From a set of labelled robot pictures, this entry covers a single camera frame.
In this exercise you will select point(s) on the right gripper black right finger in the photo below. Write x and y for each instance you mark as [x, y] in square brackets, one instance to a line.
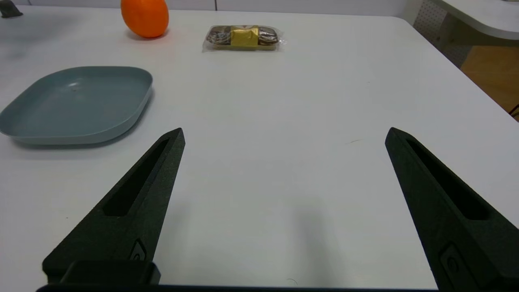
[429, 202]

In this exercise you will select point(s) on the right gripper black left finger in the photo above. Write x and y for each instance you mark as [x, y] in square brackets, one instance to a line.
[154, 194]

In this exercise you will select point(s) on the grey rounded plastic dish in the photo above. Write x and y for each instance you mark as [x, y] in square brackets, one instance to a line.
[77, 105]

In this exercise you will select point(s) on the orange fruit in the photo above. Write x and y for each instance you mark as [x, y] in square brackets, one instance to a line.
[145, 17]

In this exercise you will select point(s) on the wrapped snack with gold band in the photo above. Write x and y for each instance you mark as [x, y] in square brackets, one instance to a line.
[244, 37]

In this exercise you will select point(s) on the white side table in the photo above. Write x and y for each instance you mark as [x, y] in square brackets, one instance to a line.
[478, 16]

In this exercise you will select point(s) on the black chair frame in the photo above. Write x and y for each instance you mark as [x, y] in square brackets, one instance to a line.
[515, 112]

